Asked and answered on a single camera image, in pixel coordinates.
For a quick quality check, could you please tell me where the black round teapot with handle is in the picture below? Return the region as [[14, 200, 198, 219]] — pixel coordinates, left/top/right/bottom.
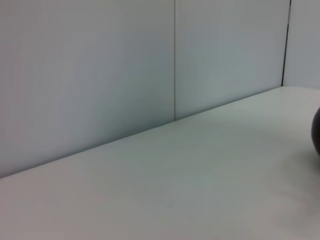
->
[[311, 106, 320, 157]]

